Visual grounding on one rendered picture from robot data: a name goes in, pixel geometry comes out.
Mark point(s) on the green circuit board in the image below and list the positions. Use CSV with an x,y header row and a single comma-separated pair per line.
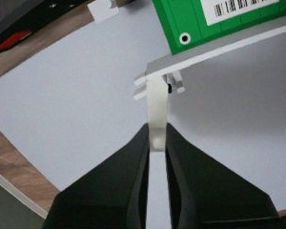
x,y
196,30

